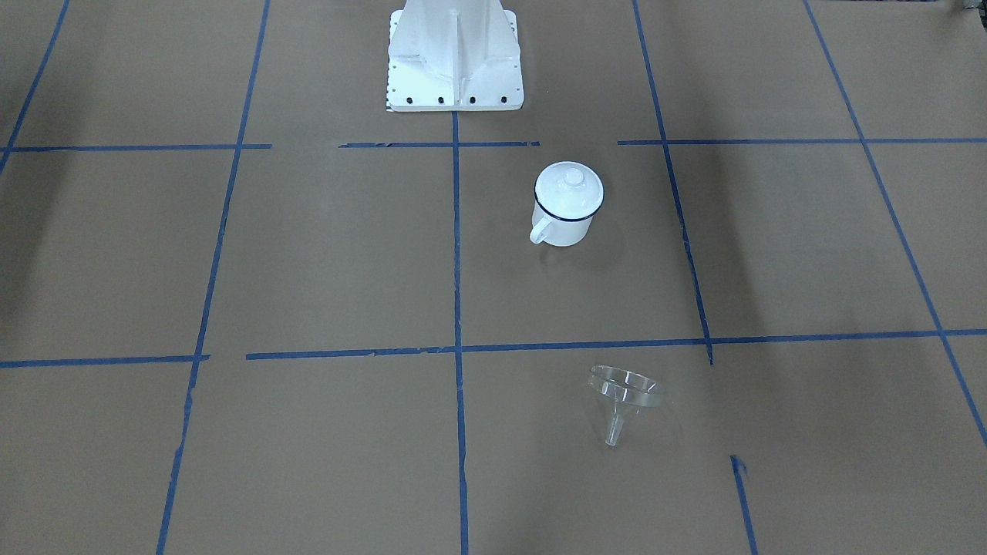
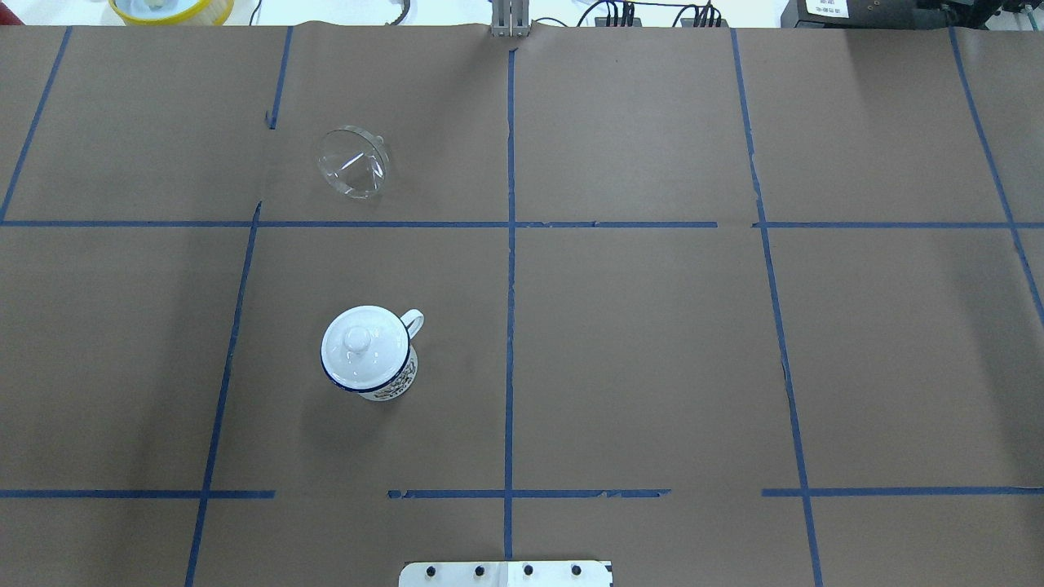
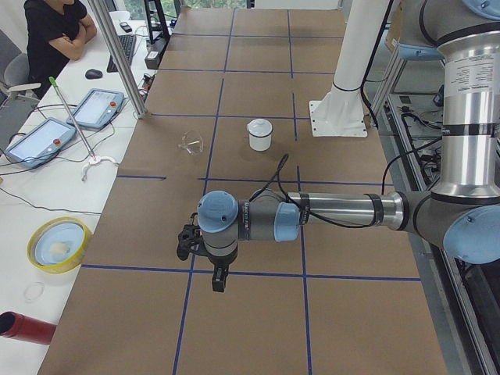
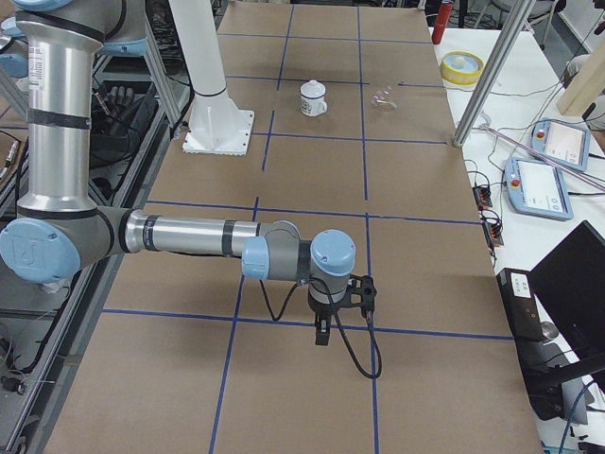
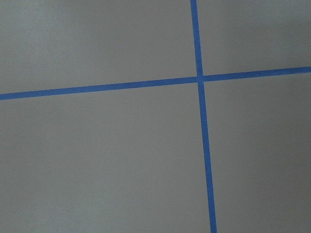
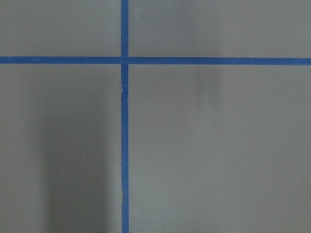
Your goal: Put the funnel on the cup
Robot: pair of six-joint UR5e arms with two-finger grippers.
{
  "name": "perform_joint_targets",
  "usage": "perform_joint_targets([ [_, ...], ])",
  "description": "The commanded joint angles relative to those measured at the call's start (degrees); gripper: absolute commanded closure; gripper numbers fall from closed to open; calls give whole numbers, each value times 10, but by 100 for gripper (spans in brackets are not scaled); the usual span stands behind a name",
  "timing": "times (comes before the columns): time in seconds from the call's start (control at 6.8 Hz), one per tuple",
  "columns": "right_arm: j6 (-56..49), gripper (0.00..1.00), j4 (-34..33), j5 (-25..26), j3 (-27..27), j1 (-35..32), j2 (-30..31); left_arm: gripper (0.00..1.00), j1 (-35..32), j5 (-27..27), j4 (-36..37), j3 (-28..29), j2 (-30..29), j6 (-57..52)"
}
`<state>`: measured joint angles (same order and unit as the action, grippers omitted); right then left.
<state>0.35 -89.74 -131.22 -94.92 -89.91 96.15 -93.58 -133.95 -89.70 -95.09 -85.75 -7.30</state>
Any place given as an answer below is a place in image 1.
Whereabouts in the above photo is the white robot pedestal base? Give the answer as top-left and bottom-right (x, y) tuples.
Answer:
(386, 1), (525, 113)

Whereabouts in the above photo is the white enamel cup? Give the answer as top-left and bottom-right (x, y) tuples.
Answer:
(529, 199), (603, 248)

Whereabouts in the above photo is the white cup lid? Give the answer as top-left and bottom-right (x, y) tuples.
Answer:
(534, 161), (605, 222)

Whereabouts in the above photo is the clear plastic funnel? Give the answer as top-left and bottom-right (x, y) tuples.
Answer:
(588, 365), (669, 448)

